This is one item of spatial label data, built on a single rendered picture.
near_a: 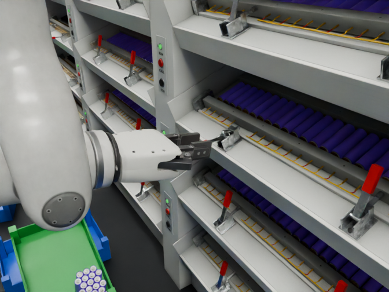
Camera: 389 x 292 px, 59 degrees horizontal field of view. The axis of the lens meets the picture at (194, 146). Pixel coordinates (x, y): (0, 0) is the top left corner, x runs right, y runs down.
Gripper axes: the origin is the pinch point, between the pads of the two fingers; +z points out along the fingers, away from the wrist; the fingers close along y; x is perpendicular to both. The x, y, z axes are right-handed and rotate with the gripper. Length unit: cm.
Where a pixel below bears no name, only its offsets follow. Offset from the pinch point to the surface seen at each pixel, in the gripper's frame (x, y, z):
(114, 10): 17.7, -46.0, 2.4
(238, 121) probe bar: 3.0, -1.8, 10.9
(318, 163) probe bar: 3.0, 16.6, 11.2
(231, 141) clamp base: 0.5, 1.1, 7.4
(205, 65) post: 10.4, -15.9, 11.4
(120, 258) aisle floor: -56, -37, 4
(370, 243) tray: -1.0, 29.3, 6.8
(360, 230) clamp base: -0.2, 27.7, 6.8
